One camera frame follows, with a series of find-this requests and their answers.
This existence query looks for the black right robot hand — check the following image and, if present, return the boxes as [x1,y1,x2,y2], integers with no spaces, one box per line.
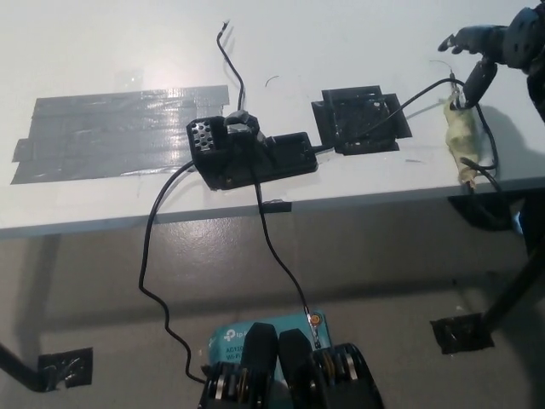
[437,6,545,110]

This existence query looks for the black object under table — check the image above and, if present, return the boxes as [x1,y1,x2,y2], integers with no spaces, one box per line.
[446,195,525,233]

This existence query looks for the black soldering gun cable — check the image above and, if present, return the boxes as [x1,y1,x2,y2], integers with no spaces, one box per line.
[314,74,519,227]

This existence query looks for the long wavy black cable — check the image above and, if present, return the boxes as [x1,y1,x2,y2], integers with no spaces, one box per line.
[138,164,209,383]

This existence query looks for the teal tp-link box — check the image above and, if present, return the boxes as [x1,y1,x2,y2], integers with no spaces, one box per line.
[208,310,329,370]

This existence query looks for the black cable with orange connector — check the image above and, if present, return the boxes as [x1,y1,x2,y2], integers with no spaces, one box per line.
[254,181,323,349]

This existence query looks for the large grey duct tape patch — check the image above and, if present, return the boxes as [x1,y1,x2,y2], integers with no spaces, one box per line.
[9,84,231,185]

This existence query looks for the small black tape strip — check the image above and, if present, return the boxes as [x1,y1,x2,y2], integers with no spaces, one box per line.
[261,199,293,214]

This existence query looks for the black floor tape patch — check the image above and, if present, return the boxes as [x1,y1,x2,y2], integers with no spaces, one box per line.
[429,313,495,354]
[37,347,94,389]

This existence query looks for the black soldering gun base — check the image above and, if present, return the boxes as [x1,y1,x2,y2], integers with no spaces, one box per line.
[186,109,319,191]

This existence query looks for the tape-wrapped soldering gun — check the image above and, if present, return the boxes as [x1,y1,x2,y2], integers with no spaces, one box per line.
[442,95,480,191]

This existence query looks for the thin black frayed wire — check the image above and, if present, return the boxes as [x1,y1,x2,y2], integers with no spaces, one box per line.
[215,20,246,112]

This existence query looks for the black robot body blocks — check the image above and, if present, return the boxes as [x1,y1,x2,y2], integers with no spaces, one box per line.
[196,322,384,409]

